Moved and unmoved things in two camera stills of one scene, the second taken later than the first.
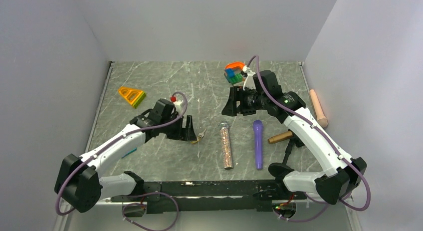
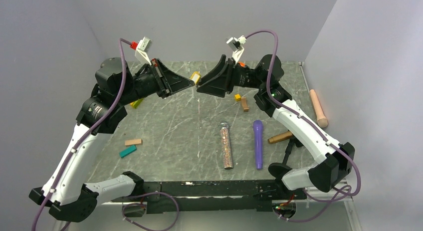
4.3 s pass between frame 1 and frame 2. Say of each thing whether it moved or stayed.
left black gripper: moved
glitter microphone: stayed
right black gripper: moved
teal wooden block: stayed
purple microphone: stayed
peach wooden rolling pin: stayed
